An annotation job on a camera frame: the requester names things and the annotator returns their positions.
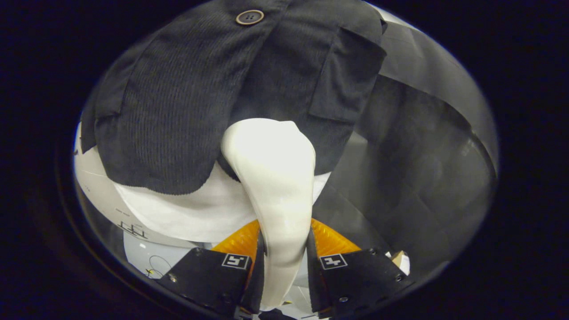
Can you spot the white mannequin torso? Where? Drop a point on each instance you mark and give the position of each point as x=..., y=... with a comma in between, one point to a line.
x=200, y=213

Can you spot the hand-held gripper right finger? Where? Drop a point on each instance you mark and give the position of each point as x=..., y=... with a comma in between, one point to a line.
x=360, y=278

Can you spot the white garment steamer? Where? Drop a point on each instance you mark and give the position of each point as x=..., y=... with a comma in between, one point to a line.
x=271, y=178

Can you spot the grey drawer cabinet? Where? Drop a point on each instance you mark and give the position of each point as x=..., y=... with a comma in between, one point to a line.
x=98, y=186

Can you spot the black backdrop cloth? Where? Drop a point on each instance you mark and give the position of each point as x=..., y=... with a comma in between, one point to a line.
x=422, y=155

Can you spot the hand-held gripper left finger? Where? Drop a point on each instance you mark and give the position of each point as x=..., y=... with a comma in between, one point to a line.
x=209, y=278

